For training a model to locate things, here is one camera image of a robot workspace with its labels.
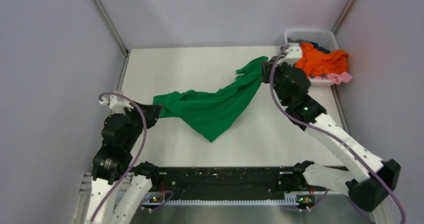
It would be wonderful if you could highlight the white plastic laundry basket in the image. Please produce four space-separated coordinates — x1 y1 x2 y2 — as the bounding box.
283 28 340 87

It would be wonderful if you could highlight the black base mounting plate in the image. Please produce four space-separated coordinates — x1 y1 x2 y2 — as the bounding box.
146 167 325 201

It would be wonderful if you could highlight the orange t-shirt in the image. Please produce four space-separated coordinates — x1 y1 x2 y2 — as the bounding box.
295 43 349 77

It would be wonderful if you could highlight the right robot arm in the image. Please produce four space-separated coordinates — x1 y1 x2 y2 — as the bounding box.
260 61 401 212

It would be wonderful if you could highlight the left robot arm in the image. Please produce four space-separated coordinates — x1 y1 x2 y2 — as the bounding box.
84 104 163 224

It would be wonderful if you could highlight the aluminium frame rail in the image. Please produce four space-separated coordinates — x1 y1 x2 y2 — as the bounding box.
79 171 382 207

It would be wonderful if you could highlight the green t-shirt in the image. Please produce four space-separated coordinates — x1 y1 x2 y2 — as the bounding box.
153 56 268 143

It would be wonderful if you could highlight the pink garment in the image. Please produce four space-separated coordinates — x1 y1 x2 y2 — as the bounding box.
313 72 353 85

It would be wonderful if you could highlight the blue garment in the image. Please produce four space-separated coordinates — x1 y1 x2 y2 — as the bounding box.
310 42 331 54

